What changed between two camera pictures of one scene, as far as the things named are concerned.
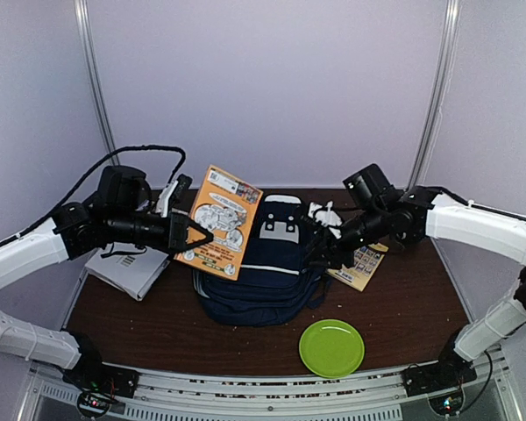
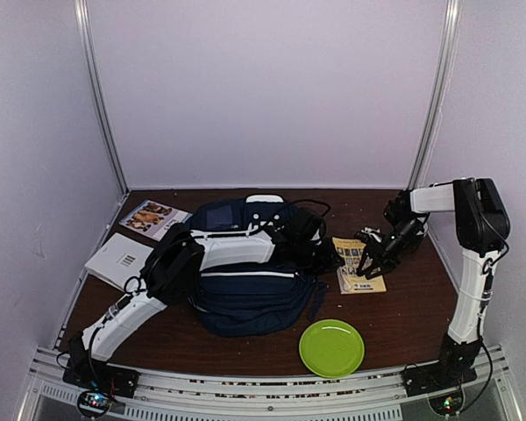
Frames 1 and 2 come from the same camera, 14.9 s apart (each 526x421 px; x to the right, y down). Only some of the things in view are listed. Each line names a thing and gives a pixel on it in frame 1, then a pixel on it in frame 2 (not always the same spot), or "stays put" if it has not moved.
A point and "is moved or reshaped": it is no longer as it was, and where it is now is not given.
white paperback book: (136, 274) stays put
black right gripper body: (335, 251) → (389, 255)
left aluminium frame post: (82, 16) stays put
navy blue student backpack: (277, 282) is moved or reshaped
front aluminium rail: (369, 396) stays put
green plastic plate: (331, 348) stays put
